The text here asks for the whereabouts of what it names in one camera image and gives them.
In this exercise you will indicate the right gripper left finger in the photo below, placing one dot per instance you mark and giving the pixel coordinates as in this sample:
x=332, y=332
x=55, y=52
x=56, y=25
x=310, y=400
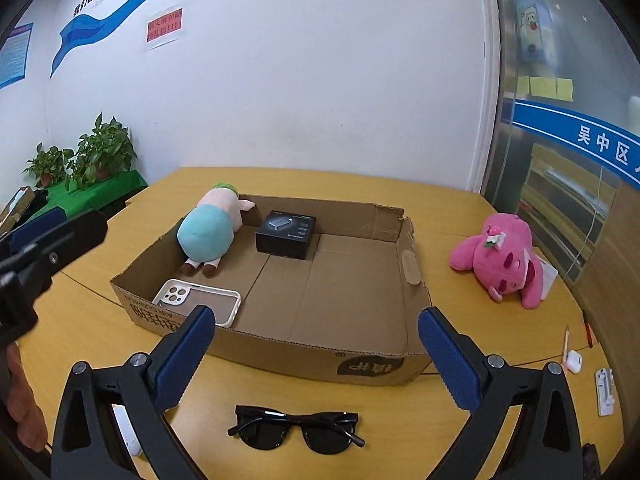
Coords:
x=87, y=441

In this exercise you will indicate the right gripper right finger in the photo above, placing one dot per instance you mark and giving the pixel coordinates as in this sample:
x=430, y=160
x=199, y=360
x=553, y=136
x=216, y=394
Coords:
x=545, y=442

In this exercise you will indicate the white clear phone case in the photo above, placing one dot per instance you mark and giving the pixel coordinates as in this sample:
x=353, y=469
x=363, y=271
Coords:
x=181, y=297

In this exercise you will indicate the black charger box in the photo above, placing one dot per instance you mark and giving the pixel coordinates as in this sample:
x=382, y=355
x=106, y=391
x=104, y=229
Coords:
x=285, y=235

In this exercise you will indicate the left hand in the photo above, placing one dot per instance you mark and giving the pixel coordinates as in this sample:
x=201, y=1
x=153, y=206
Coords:
x=21, y=404

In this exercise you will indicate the green tablecloth table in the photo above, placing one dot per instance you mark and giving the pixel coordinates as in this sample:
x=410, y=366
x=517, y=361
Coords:
x=109, y=195

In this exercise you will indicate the white power bank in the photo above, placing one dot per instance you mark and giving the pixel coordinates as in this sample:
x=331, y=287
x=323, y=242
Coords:
x=126, y=430

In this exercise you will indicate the potted plant far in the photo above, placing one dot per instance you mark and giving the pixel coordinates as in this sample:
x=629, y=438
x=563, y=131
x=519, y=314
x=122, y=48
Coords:
x=48, y=167

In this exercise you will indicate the potted plant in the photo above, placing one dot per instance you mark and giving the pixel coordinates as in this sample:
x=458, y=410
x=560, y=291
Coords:
x=105, y=151
x=48, y=167

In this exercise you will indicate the white earbuds case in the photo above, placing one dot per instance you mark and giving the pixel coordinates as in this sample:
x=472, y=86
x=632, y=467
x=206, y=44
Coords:
x=573, y=362

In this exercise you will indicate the pink pen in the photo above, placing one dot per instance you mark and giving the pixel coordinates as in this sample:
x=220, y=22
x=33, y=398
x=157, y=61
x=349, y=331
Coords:
x=566, y=342

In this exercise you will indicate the white small gadget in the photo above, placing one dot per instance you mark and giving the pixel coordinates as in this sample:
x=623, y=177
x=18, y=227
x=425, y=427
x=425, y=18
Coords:
x=605, y=395

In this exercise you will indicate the potted plant near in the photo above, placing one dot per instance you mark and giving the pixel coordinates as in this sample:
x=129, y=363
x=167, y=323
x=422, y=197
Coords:
x=105, y=151

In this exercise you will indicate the pink plush toy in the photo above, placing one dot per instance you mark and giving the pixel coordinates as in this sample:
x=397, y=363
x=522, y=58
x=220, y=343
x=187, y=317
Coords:
x=503, y=260

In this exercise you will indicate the teal pink plush doll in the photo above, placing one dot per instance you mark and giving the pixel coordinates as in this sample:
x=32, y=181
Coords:
x=206, y=233

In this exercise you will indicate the black sunglasses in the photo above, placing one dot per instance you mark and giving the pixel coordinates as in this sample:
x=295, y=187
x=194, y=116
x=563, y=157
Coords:
x=325, y=433

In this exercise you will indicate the cardboard tray box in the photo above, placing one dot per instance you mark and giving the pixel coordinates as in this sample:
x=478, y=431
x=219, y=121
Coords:
x=347, y=312

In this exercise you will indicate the yellow sticky notes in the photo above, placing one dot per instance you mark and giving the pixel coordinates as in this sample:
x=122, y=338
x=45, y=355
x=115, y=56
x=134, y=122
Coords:
x=561, y=89

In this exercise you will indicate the blue wall poster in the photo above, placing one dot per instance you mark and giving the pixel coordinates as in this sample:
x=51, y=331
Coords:
x=14, y=55

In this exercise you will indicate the red wall notice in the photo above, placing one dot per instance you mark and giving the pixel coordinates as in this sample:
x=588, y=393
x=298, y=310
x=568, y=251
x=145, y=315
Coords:
x=164, y=28

